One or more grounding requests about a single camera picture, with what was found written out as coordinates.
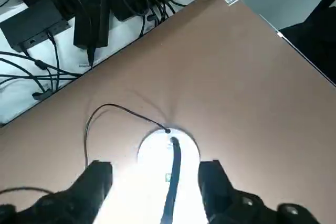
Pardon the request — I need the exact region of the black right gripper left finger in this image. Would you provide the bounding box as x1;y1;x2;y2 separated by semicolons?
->
0;159;113;224

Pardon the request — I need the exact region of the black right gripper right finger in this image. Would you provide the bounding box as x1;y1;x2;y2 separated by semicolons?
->
198;159;320;224

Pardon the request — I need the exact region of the white desk lamp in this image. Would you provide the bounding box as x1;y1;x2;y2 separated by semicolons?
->
99;126;208;224

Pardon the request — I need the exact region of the black docking box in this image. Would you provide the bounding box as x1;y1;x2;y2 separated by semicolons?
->
0;0;70;52

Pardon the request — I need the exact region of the long black power brick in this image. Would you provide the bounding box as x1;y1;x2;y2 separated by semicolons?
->
72;0;110;49

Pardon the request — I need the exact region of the black office chair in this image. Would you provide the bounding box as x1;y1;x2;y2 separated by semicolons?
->
277;0;336;86

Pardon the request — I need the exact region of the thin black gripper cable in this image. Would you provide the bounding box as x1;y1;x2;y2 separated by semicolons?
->
0;186;52;196

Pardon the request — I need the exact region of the thin dark lamp cable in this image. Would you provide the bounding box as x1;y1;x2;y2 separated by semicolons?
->
83;104;171;167

